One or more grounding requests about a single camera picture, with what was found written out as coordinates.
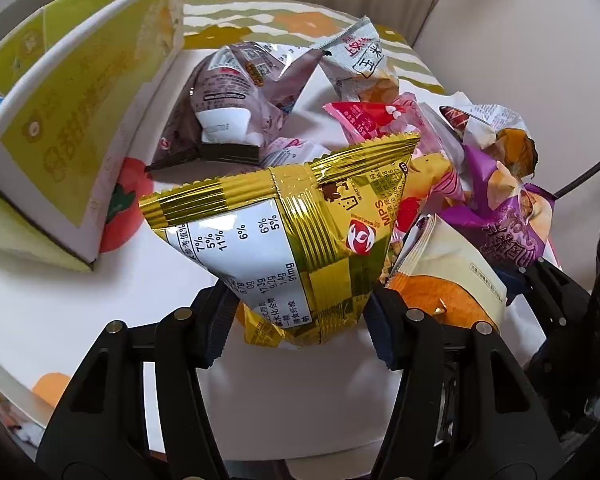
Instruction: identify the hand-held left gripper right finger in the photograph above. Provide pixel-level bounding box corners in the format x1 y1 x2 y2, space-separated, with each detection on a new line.
362 287 566 480

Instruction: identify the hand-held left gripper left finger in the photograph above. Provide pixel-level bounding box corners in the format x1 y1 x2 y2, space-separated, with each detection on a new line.
36 280 241 480

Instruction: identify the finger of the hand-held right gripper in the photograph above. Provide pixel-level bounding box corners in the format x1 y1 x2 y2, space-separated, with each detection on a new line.
495 257 593 333

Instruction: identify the purple snack packet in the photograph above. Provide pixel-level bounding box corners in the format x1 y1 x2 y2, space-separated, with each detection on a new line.
437 142 563 272

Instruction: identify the gold snack packet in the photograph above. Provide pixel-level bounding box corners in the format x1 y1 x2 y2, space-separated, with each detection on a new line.
139 131 422 347

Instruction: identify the yellow pink striped snack packet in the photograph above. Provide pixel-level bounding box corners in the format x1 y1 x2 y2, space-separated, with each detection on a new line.
394 152 468 235

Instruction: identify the grey lilac snack packet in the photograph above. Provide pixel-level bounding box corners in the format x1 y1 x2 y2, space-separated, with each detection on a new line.
150 42 327 168

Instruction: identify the green white cardboard box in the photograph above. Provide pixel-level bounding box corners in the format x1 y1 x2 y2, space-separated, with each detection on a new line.
0 0 191 273

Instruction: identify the printed flower fruit blanket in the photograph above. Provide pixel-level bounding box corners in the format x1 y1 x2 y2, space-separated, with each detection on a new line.
0 0 595 466

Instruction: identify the cream bread packet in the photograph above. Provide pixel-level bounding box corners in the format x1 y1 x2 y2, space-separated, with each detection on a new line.
385 214 509 335

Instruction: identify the brown white snack packet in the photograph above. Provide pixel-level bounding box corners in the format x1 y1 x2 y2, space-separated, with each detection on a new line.
439 102 538 181

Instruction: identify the pale pink white packet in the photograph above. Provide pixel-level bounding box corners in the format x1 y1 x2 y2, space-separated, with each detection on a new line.
259 137 342 169

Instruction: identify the white corn snack packet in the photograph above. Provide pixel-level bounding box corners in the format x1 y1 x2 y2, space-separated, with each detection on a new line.
314 14 401 106

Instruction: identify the black cable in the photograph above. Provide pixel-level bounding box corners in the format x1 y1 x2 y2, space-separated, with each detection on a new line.
552 142 600 199

